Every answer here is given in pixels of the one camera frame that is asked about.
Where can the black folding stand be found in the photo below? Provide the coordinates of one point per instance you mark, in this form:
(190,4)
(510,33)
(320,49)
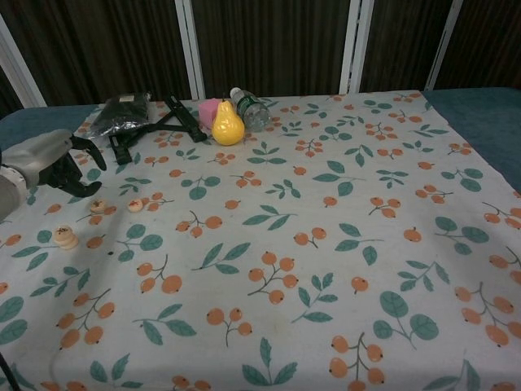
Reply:
(185,118)

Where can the clear plastic water bottle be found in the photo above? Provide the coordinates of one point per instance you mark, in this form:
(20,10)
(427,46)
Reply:
(252,110)

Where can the black grey left robot hand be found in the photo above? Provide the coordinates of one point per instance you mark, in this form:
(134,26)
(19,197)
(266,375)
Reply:
(40,156)

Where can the black plastic packaged bag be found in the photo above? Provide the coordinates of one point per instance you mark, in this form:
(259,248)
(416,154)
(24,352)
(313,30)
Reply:
(120,114)

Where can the teal blue table cover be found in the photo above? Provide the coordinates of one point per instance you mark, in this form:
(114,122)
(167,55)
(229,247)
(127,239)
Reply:
(24,122)

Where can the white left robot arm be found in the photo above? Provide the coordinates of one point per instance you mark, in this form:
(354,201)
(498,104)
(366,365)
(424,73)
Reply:
(8,191)

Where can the floral berry print tablecloth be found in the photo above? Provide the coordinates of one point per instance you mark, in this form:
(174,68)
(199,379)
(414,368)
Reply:
(285,244)

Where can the dark screen panel white frame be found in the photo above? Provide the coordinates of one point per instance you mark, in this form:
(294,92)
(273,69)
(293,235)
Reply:
(399,45)
(268,45)
(102,45)
(6,93)

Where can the pink foam cube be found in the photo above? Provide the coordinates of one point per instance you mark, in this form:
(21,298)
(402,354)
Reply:
(207,112)

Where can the yellow plastic pear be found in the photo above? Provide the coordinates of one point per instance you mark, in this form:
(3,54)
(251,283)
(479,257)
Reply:
(228,128)

